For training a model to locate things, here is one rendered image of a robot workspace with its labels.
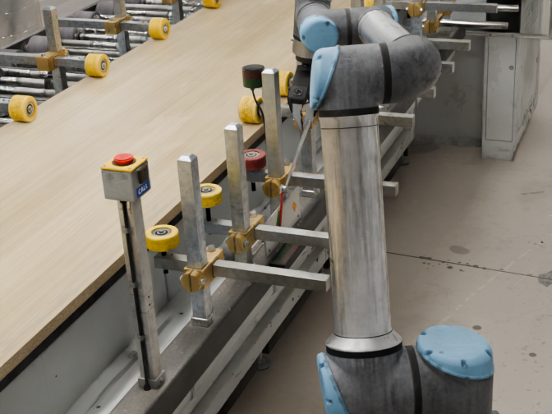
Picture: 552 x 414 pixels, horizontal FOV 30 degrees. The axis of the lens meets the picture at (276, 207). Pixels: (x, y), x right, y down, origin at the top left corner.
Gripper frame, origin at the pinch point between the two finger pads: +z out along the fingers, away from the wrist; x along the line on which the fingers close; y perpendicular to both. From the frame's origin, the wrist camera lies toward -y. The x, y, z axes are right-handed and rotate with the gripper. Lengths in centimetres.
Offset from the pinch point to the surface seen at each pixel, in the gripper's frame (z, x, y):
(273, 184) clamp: 14.3, 5.1, -8.2
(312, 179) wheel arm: 14.1, -4.3, -2.2
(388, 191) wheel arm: 12.4, -25.5, -4.4
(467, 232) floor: 105, -44, 136
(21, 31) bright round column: 116, 247, 296
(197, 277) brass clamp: 13, 9, -58
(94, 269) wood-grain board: 10, 30, -67
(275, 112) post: -5.1, 6.5, -4.3
